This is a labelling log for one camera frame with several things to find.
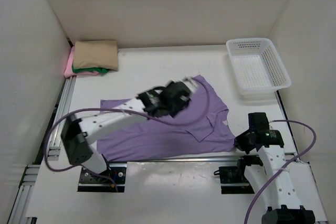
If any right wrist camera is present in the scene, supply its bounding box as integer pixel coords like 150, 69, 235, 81
248, 112, 270, 131

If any folded pink t shirt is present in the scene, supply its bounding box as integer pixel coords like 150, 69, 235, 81
64, 47, 99, 78

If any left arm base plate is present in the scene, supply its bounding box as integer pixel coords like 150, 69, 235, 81
77, 163, 127, 193

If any beige t shirt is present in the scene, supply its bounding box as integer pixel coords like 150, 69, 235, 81
73, 40, 119, 71

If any aluminium frame rail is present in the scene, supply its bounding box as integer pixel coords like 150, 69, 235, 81
7, 77, 76, 223

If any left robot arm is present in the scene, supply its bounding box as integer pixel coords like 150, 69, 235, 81
61, 78, 198, 182

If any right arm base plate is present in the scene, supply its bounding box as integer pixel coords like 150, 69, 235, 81
213, 166, 255, 195

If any purple t shirt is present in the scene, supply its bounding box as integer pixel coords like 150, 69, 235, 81
97, 75, 235, 162

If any green t shirt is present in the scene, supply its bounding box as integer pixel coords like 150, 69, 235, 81
71, 67, 110, 75

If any white plastic basket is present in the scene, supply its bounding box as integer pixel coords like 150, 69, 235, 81
226, 38, 291, 96

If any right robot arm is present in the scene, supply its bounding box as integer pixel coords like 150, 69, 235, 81
235, 129, 316, 223

